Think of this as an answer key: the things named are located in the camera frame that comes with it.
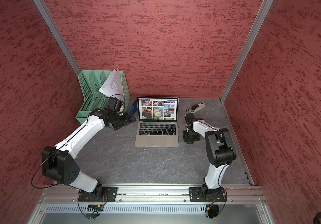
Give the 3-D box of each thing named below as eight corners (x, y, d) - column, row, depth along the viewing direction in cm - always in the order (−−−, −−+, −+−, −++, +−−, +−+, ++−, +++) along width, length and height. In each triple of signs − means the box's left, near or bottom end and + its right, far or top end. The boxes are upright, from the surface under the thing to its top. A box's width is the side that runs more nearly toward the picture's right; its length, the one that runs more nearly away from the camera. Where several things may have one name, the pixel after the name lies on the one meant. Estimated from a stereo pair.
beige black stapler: (191, 113, 114) (192, 110, 110) (188, 110, 116) (189, 107, 112) (204, 106, 118) (205, 103, 115) (201, 104, 121) (202, 100, 117)
